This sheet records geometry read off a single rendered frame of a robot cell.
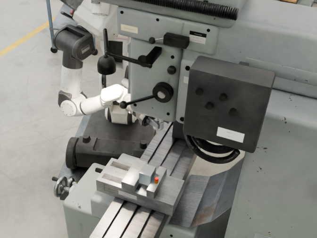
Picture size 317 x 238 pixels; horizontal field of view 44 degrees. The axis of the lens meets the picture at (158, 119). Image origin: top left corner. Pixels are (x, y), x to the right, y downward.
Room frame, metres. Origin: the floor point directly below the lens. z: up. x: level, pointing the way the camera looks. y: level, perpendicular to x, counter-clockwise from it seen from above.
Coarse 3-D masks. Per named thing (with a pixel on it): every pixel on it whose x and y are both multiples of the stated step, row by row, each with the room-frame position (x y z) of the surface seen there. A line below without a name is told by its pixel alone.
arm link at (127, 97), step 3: (126, 78) 1.45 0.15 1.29; (123, 81) 1.44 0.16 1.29; (126, 81) 1.43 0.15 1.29; (123, 84) 1.43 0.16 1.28; (126, 84) 1.42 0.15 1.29; (123, 87) 1.39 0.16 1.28; (126, 87) 1.41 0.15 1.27; (126, 90) 1.38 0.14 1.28; (126, 93) 1.37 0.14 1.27; (123, 96) 1.36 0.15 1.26; (126, 96) 1.34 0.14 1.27; (129, 96) 1.34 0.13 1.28; (120, 99) 1.36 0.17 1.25; (123, 99) 1.35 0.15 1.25; (126, 99) 1.33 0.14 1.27
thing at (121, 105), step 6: (162, 84) 1.12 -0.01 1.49; (168, 84) 1.12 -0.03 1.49; (156, 90) 1.11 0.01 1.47; (162, 90) 1.10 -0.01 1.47; (168, 90) 1.10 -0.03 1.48; (150, 96) 1.12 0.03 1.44; (156, 96) 1.11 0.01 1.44; (162, 96) 1.10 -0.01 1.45; (168, 96) 1.10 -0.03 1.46; (120, 102) 1.16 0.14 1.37; (126, 102) 1.15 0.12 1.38; (132, 102) 1.14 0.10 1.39; (162, 102) 1.11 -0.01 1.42
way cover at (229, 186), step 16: (240, 160) 1.28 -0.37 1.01; (192, 176) 1.34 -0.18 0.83; (208, 176) 1.32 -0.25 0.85; (224, 176) 1.26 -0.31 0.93; (192, 192) 1.22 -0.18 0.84; (208, 192) 1.20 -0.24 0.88; (224, 192) 1.12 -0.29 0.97; (176, 208) 1.13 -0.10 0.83; (192, 208) 1.12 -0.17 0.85; (208, 208) 1.08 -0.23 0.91; (224, 208) 1.00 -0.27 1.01; (176, 224) 1.04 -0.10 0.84; (192, 224) 1.03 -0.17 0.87
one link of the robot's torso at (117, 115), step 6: (114, 102) 1.96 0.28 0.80; (108, 108) 1.99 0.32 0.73; (114, 108) 1.95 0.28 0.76; (120, 108) 1.95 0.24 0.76; (108, 114) 1.97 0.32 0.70; (114, 114) 1.93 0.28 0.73; (120, 114) 1.92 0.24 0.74; (126, 114) 1.92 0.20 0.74; (114, 120) 1.95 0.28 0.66; (120, 120) 1.94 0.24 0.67; (126, 120) 1.94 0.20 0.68
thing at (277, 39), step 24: (264, 0) 1.21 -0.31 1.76; (240, 24) 1.05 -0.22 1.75; (264, 24) 1.04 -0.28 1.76; (288, 24) 1.04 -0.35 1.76; (312, 24) 1.05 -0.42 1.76; (216, 48) 1.07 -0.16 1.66; (240, 48) 1.05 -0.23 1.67; (264, 48) 1.02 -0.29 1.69; (288, 48) 1.00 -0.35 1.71; (312, 48) 0.98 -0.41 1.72; (288, 72) 0.99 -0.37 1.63; (312, 72) 0.97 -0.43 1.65; (312, 96) 0.97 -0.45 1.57
